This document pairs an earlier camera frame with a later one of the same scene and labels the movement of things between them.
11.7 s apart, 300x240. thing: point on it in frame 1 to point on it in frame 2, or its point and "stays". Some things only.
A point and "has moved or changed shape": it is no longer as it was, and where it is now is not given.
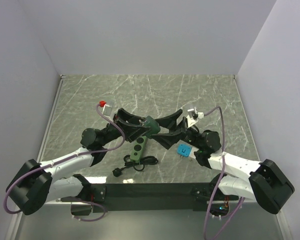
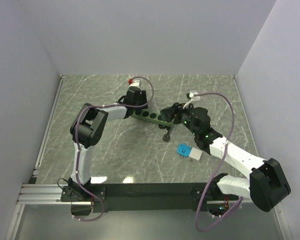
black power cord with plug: [138, 166] has moved or changed shape
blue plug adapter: [184, 150] stays
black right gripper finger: [168, 140] to [168, 114]
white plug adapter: [194, 149] stays
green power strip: [136, 153] to [152, 115]
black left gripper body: [111, 133] to [142, 99]
